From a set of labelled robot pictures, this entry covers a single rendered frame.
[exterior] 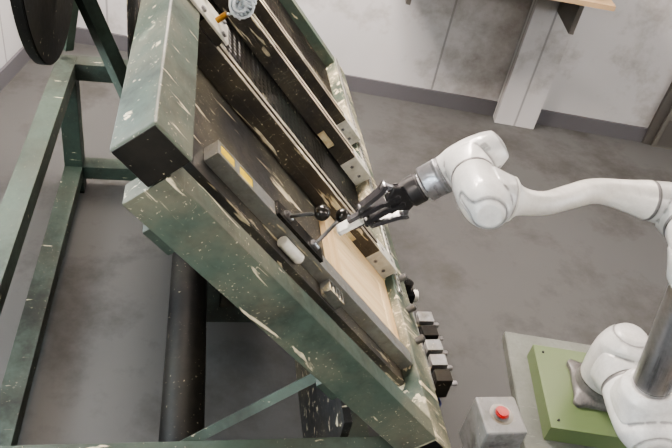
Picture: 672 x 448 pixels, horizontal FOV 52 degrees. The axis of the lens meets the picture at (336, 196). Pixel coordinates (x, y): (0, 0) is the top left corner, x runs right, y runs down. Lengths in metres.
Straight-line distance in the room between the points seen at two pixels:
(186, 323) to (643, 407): 1.38
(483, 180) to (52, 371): 2.20
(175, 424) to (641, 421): 1.28
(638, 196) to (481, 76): 3.51
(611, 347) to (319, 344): 0.99
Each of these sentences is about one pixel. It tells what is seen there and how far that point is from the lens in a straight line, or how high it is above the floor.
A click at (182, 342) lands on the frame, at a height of 0.72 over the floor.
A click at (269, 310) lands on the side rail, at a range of 1.47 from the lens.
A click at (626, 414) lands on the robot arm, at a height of 1.02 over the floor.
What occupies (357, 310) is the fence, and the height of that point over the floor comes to 1.14.
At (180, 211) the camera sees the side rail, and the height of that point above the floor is 1.67.
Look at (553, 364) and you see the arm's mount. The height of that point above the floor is 0.81.
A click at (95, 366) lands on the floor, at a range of 3.18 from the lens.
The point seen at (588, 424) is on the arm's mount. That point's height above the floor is 0.82.
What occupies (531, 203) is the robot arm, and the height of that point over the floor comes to 1.65.
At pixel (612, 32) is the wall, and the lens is 5.26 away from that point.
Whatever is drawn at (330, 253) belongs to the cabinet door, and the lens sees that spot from 1.93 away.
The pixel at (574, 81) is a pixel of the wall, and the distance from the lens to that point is 5.37.
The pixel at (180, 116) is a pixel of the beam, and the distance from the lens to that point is 1.27.
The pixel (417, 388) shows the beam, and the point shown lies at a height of 0.90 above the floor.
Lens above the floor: 2.50
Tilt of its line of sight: 37 degrees down
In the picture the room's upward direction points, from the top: 12 degrees clockwise
